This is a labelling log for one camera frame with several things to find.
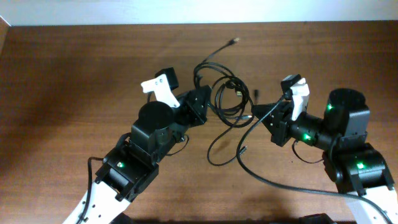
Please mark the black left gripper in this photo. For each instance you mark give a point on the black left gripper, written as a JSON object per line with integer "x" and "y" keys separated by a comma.
{"x": 196, "y": 111}

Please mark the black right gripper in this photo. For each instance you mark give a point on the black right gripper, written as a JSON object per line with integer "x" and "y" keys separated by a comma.
{"x": 280, "y": 123}

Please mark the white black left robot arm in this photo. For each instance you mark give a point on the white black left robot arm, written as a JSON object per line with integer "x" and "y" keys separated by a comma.
{"x": 129, "y": 168}

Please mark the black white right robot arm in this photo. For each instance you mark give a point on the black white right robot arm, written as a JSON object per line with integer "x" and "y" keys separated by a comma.
{"x": 358, "y": 170}

